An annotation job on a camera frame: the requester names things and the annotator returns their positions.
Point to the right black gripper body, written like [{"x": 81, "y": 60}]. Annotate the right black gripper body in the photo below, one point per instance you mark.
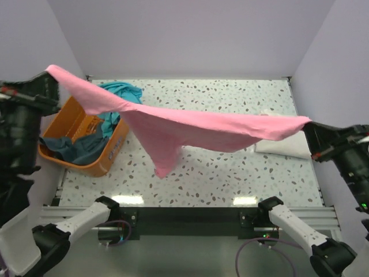
[{"x": 345, "y": 145}]

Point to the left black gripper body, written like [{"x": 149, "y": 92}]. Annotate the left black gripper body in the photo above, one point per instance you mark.
[{"x": 23, "y": 107}]

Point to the pink t shirt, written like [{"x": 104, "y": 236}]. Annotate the pink t shirt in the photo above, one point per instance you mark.
[{"x": 163, "y": 132}]

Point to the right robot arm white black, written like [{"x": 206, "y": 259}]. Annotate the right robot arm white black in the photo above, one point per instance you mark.
[{"x": 328, "y": 257}]

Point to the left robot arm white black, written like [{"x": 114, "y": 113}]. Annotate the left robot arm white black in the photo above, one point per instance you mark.
[{"x": 33, "y": 250}]

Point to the folded white t shirt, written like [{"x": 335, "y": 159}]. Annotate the folded white t shirt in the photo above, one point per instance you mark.
[{"x": 295, "y": 146}]

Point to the orange plastic laundry basket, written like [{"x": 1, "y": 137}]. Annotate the orange plastic laundry basket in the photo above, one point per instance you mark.
[{"x": 73, "y": 122}]

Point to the dark teal t shirt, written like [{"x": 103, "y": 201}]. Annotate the dark teal t shirt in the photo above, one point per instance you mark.
[{"x": 84, "y": 151}]

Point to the turquoise t shirt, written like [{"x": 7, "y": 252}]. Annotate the turquoise t shirt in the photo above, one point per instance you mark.
[{"x": 125, "y": 91}]

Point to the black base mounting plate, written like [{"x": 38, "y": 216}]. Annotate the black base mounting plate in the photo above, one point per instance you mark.
[{"x": 135, "y": 222}]

